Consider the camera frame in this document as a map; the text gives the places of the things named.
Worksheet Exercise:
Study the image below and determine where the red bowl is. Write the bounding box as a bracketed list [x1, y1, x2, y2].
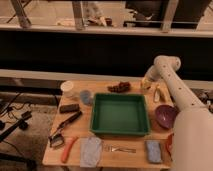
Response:
[165, 133, 174, 157]

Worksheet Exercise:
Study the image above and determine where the orange handled tool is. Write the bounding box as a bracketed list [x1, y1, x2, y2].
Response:
[61, 136, 78, 163]

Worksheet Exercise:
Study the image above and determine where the blue sponge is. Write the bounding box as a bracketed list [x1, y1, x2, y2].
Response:
[145, 140, 162, 164]

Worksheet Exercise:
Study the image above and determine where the silver fork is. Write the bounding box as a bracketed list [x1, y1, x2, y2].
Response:
[104, 145, 136, 153]

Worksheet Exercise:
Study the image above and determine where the purple bowl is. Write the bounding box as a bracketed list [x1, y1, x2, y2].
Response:
[155, 105, 177, 129]

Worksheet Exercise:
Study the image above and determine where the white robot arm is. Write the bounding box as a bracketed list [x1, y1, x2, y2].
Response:
[145, 55, 213, 171]

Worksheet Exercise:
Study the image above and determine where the clear plastic bag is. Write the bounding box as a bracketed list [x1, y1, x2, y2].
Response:
[80, 137, 102, 168]

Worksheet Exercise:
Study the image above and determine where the white plastic cup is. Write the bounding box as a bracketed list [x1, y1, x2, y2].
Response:
[60, 81, 74, 98]

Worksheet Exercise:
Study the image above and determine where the black tripod stand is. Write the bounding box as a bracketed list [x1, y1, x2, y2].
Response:
[0, 111, 32, 143]

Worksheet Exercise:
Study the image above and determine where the peeled banana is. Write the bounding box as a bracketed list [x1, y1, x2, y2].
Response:
[153, 85, 166, 103]

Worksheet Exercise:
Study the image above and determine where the green plastic tray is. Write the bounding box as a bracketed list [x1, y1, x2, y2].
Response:
[90, 93, 151, 136]

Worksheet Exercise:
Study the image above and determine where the dark rectangular block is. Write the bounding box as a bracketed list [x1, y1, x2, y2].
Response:
[59, 104, 80, 114]

